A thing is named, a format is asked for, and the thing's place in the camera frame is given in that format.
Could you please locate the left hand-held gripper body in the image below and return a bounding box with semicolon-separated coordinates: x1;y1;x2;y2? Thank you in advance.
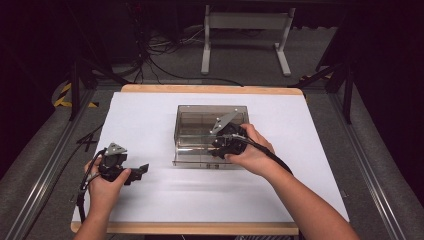
97;142;135;183

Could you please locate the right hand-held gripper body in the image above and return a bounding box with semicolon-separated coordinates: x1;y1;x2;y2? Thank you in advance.
209;111;250;160

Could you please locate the yellow black hazard tape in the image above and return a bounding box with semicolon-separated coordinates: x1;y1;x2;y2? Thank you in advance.
53;82;100;109

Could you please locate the long black floor cable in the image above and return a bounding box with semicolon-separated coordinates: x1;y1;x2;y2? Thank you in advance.
146;54;245;88

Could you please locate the transparent smoked plastic box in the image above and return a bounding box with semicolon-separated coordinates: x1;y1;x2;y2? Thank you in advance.
172;104;251;170

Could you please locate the person's right hand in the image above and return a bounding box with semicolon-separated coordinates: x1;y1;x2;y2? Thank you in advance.
224;123;280;178

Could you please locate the striped clothing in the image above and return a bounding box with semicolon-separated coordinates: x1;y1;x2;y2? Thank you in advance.
234;234;297;240

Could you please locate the black metal stand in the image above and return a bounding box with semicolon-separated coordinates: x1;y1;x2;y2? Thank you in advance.
68;54;129;122
289;33;355;125

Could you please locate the white metal stand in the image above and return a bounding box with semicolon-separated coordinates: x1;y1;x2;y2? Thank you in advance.
200;4;297;77

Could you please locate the white table cover sheet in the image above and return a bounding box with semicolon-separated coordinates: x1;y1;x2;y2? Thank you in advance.
71;91;350;224

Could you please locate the aluminium frame rail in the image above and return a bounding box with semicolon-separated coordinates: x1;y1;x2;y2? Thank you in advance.
328;92;407;240
3;87;98;240

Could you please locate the person's left hand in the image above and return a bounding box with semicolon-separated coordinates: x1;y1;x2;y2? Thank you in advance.
83;155;132;215

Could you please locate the left hand-held gripper cable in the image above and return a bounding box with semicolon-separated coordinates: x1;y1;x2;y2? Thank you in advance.
76;149;107;224

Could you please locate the bundle of floor cables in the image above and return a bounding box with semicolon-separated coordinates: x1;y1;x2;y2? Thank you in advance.
131;3;208;84

